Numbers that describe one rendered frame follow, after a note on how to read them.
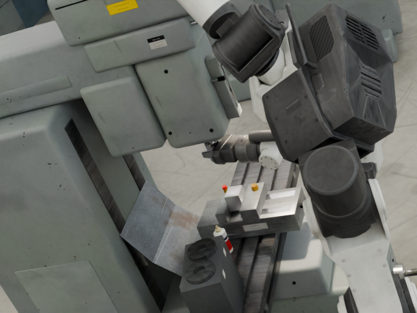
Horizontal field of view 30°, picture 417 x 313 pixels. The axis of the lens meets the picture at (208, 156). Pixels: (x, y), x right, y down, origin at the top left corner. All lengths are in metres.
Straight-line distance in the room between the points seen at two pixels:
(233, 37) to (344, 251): 0.56
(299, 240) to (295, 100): 0.91
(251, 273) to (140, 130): 0.57
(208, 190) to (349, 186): 3.20
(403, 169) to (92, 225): 2.24
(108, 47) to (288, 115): 0.67
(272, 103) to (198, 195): 2.92
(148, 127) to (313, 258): 0.68
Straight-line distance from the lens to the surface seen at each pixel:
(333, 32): 1.83
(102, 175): 2.57
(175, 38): 2.19
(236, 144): 2.40
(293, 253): 2.60
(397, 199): 4.12
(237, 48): 1.80
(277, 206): 2.56
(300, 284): 2.56
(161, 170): 5.20
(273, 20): 1.81
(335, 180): 1.60
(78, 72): 2.36
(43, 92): 2.44
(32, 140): 2.40
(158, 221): 2.77
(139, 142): 2.40
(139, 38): 2.23
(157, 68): 2.28
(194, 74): 2.26
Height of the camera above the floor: 2.39
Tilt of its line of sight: 28 degrees down
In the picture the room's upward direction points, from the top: 23 degrees counter-clockwise
